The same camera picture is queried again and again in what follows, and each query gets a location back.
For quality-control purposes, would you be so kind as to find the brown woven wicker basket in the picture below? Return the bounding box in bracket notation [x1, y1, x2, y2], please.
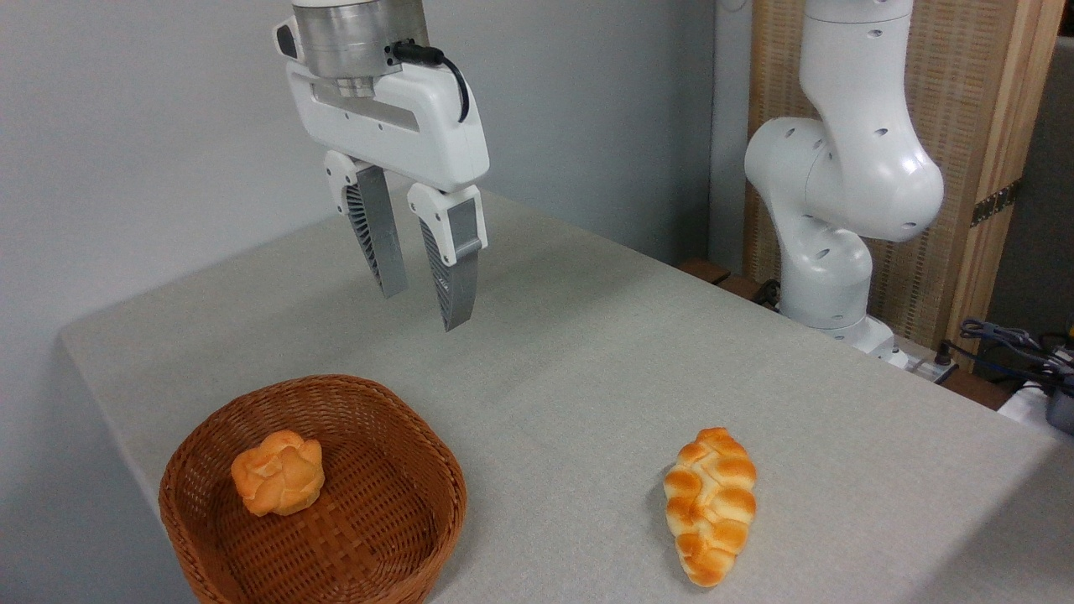
[158, 374, 468, 604]

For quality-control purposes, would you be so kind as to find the round knotted bread roll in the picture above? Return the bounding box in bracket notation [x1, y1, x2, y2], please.
[231, 430, 326, 518]

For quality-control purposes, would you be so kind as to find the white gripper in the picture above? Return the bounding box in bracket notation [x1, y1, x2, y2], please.
[285, 61, 491, 333]

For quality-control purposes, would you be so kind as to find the dark metal screen hinge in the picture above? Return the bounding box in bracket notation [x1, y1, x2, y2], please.
[971, 179, 1024, 228]

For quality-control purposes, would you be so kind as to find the long braided bread loaf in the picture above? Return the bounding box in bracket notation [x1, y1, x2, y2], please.
[663, 427, 759, 588]

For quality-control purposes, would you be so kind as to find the wooden woven folding screen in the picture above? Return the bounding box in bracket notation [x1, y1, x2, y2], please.
[745, 0, 1068, 370]

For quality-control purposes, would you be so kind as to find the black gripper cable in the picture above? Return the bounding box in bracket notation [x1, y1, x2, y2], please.
[386, 40, 472, 124]

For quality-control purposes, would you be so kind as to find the bundle of dark cables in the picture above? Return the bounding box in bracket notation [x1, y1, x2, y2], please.
[959, 317, 1074, 388]

